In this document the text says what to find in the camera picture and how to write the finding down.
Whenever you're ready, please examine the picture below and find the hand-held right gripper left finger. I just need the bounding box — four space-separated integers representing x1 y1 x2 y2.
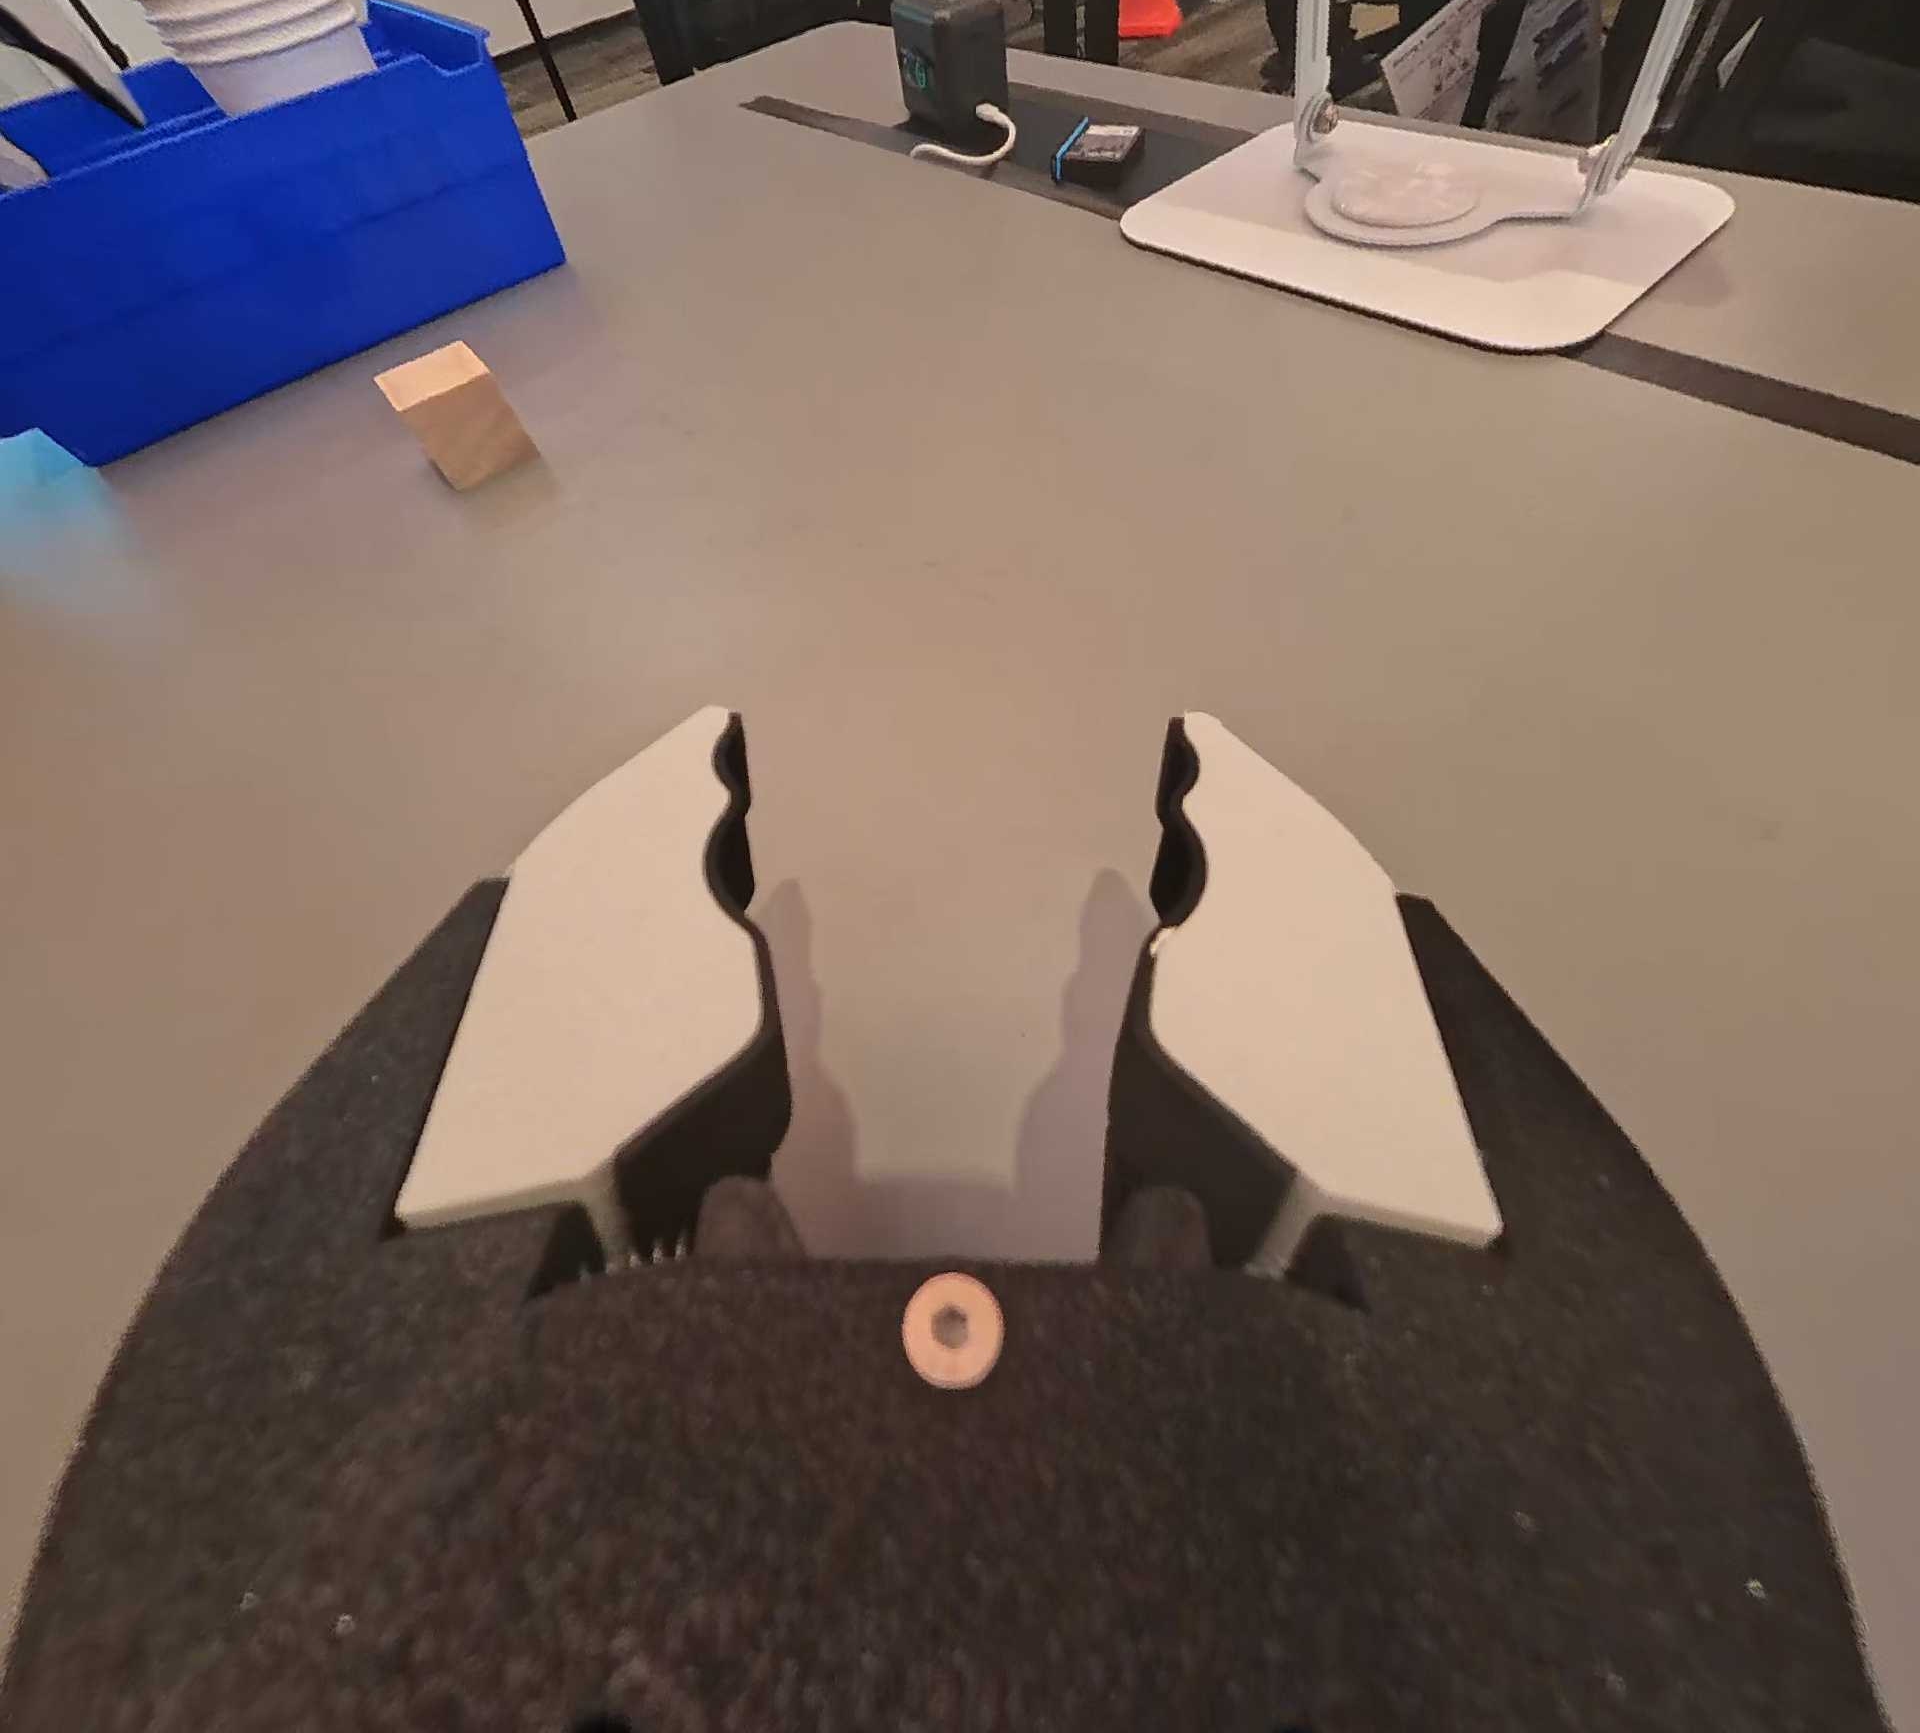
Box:
393 707 792 1241

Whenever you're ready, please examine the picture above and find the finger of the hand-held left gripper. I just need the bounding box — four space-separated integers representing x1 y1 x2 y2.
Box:
0 0 154 133

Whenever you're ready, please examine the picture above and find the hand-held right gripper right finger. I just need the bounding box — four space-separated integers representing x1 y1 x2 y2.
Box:
1103 708 1506 1272

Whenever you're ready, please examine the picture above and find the blue plastic bin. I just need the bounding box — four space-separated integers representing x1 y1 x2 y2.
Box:
0 0 568 468

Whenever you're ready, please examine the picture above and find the wooden cube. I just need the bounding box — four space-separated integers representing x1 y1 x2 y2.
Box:
375 341 543 491

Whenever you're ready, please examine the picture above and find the white document stand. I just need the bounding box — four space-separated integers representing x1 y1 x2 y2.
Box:
1118 0 1774 353

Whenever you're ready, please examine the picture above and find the black charger box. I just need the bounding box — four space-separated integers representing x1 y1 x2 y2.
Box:
889 0 1009 133

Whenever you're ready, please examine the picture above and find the printed white bag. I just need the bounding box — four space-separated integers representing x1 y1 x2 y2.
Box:
1380 0 1615 130

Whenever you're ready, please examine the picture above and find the black table cable channel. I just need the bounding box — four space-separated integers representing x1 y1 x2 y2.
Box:
742 96 1920 467

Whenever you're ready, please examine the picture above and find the white cable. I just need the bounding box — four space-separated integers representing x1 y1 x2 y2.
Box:
908 100 1018 175

